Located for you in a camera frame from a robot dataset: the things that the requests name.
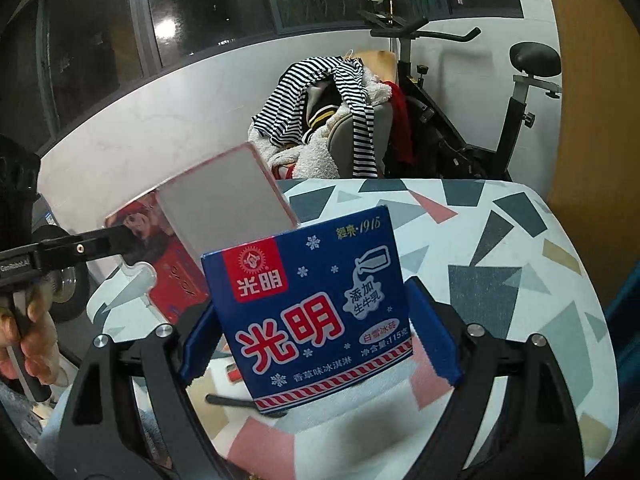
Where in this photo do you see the black exercise bike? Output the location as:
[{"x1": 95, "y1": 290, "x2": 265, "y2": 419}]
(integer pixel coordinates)
[{"x1": 359, "y1": 11, "x2": 564, "y2": 193}]

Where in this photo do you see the blue ice cream carton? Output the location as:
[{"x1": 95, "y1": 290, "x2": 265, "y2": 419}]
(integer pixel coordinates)
[{"x1": 201, "y1": 205, "x2": 412, "y2": 414}]

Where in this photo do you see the left hand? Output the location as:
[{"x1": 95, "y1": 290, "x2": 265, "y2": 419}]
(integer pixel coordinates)
[{"x1": 1, "y1": 280, "x2": 60, "y2": 385}]

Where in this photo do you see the dark window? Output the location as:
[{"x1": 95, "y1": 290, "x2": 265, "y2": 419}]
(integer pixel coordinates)
[{"x1": 29, "y1": 0, "x2": 523, "y2": 142}]

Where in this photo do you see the striped shirt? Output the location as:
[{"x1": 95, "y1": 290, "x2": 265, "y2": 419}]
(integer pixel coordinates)
[{"x1": 248, "y1": 56, "x2": 390, "y2": 180}]

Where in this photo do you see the wooden door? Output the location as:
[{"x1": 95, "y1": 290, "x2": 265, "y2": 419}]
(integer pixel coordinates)
[{"x1": 548, "y1": 0, "x2": 639, "y2": 304}]

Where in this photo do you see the black plastic spoon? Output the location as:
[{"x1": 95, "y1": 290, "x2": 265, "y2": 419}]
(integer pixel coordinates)
[{"x1": 204, "y1": 393, "x2": 288, "y2": 418}]

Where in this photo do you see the chair piled with clothes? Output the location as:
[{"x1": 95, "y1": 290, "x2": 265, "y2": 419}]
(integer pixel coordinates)
[{"x1": 248, "y1": 51, "x2": 416, "y2": 180}]

